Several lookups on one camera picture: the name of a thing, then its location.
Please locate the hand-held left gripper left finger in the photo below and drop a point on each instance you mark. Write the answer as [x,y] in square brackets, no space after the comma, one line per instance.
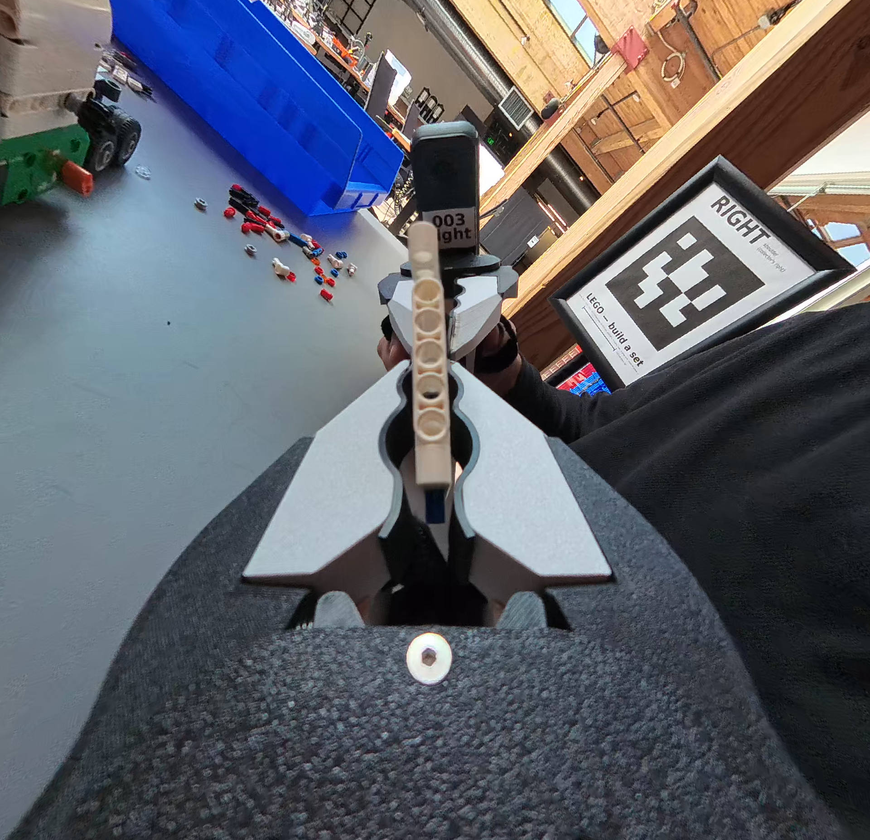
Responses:
[326,514]

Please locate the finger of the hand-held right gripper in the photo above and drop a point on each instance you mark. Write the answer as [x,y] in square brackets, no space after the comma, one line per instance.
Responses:
[404,317]
[472,323]

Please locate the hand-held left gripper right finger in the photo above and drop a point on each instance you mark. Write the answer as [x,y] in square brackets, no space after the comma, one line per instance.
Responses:
[537,514]

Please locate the long white lego beam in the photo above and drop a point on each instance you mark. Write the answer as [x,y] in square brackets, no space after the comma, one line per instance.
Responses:
[431,378]

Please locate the blue lego pin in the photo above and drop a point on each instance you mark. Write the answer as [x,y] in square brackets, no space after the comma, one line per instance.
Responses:
[435,503]

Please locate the person's right forearm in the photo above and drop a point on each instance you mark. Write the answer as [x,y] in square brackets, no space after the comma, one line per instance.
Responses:
[646,391]

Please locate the scattered small lego pins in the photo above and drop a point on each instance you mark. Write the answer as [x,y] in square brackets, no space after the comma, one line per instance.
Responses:
[278,242]

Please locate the white green lego truck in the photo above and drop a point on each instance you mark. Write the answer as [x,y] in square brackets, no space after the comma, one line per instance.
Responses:
[47,72]

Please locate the person's right hand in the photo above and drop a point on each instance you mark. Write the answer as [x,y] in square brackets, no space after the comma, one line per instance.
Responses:
[510,381]

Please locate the blue red storage box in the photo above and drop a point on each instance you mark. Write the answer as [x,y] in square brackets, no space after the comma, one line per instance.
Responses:
[581,381]

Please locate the background workbench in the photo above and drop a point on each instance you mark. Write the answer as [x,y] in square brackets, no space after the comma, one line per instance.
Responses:
[340,38]

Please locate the blue plastic bin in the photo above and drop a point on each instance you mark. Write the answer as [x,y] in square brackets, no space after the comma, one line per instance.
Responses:
[258,85]

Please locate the person's black clothing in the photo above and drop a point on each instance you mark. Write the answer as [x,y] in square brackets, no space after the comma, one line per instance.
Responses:
[747,582]

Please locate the black framed marker sign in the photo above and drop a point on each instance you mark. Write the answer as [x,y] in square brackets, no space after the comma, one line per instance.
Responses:
[693,276]

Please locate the white wall vent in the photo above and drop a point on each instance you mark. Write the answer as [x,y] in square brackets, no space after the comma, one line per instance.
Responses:
[516,109]

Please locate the red wall box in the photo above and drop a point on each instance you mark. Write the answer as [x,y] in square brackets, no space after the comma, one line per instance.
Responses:
[630,48]

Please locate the wooden post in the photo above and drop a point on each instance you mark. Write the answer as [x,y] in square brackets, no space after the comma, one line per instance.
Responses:
[713,140]

